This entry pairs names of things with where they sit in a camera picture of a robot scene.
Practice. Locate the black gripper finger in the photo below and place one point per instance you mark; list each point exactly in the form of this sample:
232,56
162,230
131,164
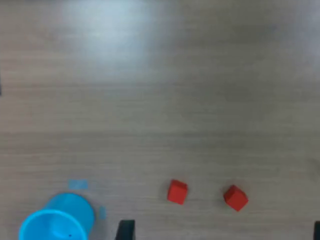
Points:
317,231
126,231

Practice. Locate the red cube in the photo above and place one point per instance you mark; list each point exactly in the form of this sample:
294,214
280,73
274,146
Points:
177,192
235,198

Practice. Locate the grey-blue tape piece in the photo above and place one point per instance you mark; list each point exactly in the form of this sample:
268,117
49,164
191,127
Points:
78,184
102,213

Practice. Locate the blue plastic cup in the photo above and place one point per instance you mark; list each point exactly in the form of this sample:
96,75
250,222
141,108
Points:
55,225

